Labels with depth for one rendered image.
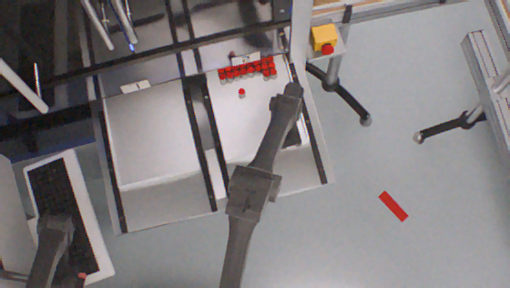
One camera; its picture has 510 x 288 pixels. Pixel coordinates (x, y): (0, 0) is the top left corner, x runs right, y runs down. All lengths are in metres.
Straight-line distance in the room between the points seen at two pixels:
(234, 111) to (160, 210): 0.38
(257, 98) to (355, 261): 1.07
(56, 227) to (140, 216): 0.52
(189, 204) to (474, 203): 1.47
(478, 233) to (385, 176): 0.51
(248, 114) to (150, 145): 0.32
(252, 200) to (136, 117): 0.78
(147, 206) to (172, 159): 0.17
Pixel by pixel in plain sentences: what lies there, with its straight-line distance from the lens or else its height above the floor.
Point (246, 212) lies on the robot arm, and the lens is 1.39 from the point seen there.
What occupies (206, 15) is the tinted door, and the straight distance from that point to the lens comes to 1.67.
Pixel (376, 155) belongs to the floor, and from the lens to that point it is 2.96.
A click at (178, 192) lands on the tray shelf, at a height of 0.88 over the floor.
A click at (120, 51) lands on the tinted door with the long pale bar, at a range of 1.76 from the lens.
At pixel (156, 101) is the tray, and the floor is 0.88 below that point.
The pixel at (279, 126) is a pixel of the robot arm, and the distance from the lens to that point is 1.64.
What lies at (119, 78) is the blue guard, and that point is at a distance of 1.90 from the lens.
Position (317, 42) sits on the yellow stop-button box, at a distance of 1.98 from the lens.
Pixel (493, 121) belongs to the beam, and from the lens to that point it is 2.61.
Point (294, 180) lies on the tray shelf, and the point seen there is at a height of 0.88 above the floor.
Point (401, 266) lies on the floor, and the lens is 2.90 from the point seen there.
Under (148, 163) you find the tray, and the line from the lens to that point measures 2.04.
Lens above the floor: 2.84
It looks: 75 degrees down
